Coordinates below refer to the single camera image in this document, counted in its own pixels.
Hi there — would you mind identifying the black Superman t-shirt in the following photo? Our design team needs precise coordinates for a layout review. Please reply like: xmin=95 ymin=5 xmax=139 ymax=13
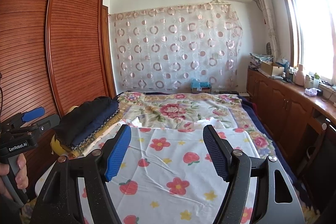
xmin=54 ymin=96 xmax=113 ymax=146

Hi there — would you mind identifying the person's left hand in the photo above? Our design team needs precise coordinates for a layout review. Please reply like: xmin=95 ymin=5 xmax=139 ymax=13
xmin=0 ymin=153 xmax=29 ymax=200

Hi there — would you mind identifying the navy blue folded garment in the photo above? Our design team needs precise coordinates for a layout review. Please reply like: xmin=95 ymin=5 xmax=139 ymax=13
xmin=74 ymin=100 xmax=120 ymax=146

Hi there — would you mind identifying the navy gold patterned folded cloth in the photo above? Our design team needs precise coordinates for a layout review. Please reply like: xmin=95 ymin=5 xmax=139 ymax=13
xmin=65 ymin=111 xmax=123 ymax=159

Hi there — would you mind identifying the floral rose bed blanket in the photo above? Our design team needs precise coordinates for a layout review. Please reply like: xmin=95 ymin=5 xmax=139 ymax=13
xmin=117 ymin=92 xmax=284 ymax=160

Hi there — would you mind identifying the white strawberry flower bedsheet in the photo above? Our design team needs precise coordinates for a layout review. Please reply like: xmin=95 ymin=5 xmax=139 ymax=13
xmin=35 ymin=122 xmax=263 ymax=224

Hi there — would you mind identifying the blue tissue pack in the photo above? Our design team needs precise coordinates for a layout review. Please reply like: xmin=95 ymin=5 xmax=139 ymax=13
xmin=190 ymin=79 xmax=212 ymax=94

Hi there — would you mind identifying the wooden louvered wardrobe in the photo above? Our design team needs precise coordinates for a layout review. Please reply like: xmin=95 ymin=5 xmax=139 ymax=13
xmin=0 ymin=0 xmax=117 ymax=188

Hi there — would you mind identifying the wooden sideboard cabinet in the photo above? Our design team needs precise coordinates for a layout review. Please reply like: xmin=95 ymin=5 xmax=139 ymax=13
xmin=246 ymin=69 xmax=335 ymax=175

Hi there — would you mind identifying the cardboard box on cabinet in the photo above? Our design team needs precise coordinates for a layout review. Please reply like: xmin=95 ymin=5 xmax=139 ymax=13
xmin=260 ymin=61 xmax=284 ymax=76

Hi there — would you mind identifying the stack of papers on cabinet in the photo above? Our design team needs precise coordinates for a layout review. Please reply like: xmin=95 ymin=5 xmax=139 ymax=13
xmin=249 ymin=53 xmax=273 ymax=68

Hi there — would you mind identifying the pink circle patterned curtain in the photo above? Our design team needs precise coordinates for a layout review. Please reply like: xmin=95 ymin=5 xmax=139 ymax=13
xmin=110 ymin=2 xmax=243 ymax=93

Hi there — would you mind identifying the pink white thermos jug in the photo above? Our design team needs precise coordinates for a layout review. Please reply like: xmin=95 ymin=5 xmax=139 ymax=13
xmin=294 ymin=64 xmax=305 ymax=86

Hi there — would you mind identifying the beige window curtain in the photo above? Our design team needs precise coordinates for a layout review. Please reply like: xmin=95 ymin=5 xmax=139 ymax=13
xmin=259 ymin=0 xmax=281 ymax=61

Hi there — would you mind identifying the window with wooden frame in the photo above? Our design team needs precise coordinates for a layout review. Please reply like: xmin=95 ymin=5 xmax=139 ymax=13
xmin=285 ymin=0 xmax=335 ymax=85

